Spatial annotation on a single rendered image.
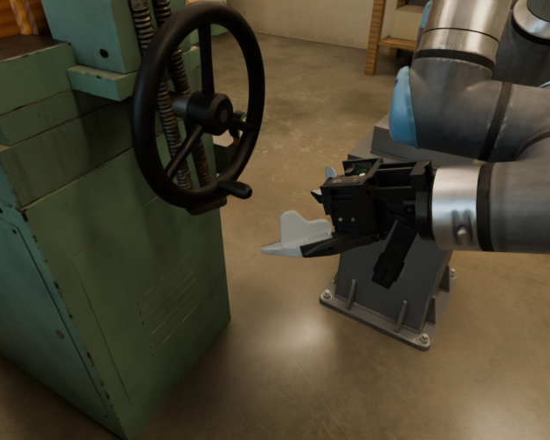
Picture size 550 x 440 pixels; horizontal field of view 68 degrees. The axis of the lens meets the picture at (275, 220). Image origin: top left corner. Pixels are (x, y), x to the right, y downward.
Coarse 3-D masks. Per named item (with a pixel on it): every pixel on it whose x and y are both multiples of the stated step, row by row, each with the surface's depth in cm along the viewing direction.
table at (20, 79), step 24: (216, 0) 81; (216, 24) 82; (0, 48) 54; (24, 48) 54; (48, 48) 54; (192, 48) 65; (0, 72) 50; (24, 72) 52; (48, 72) 55; (72, 72) 57; (96, 72) 55; (168, 72) 61; (0, 96) 51; (24, 96) 53; (48, 96) 56; (120, 96) 55
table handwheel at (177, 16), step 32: (160, 32) 47; (160, 64) 47; (256, 64) 65; (192, 96) 58; (224, 96) 58; (256, 96) 68; (192, 128) 58; (224, 128) 60; (256, 128) 71; (160, 160) 52; (160, 192) 54; (192, 192) 61; (224, 192) 68
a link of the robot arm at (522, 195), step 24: (480, 168) 40; (504, 168) 39; (528, 168) 37; (480, 192) 38; (504, 192) 37; (528, 192) 36; (480, 216) 38; (504, 216) 37; (528, 216) 36; (480, 240) 39; (504, 240) 38; (528, 240) 37
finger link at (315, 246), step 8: (336, 232) 49; (328, 240) 48; (336, 240) 47; (344, 240) 47; (352, 240) 47; (360, 240) 47; (304, 248) 48; (312, 248) 48; (320, 248) 48; (328, 248) 48; (336, 248) 47; (344, 248) 47; (352, 248) 48; (304, 256) 49; (312, 256) 49; (320, 256) 48
